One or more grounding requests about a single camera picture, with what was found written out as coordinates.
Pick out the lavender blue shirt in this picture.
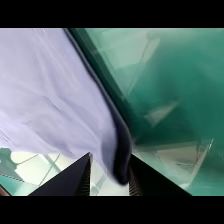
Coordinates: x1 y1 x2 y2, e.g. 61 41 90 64
0 28 135 186

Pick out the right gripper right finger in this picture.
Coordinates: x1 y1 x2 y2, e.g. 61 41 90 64
128 153 192 197

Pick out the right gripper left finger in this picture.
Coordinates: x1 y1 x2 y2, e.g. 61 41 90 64
28 152 93 197

